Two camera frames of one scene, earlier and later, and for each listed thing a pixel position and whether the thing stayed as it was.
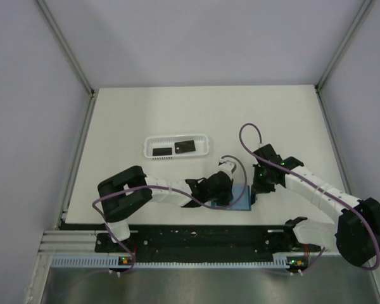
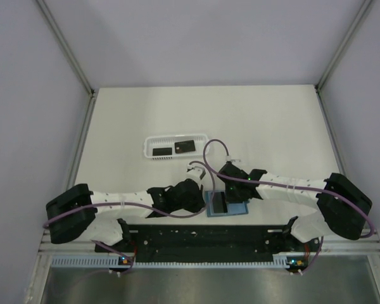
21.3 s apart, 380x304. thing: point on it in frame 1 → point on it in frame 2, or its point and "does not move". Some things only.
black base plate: (208, 240) does not move
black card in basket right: (184, 146) does not move
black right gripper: (257, 187) → (231, 199)
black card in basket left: (162, 151) does not move
